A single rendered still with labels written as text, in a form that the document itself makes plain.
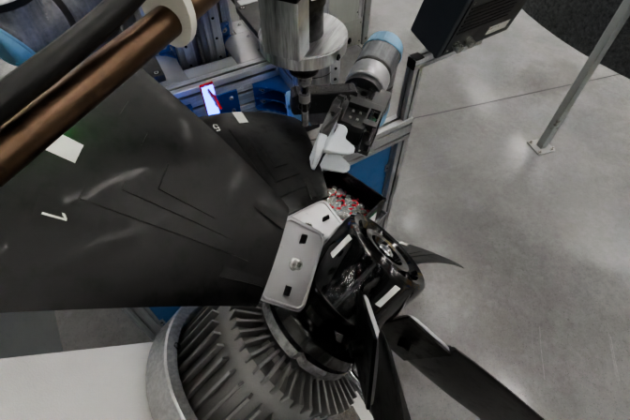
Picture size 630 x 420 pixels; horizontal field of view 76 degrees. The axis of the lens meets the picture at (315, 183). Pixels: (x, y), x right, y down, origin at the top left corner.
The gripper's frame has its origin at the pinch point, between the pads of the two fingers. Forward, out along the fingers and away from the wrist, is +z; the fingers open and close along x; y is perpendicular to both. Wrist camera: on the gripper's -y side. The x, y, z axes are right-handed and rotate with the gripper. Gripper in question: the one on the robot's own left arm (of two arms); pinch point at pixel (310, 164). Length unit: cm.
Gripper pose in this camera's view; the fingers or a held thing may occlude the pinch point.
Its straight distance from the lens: 61.7
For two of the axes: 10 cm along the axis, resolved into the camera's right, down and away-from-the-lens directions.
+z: -3.7, 7.3, -5.7
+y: 9.2, 3.5, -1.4
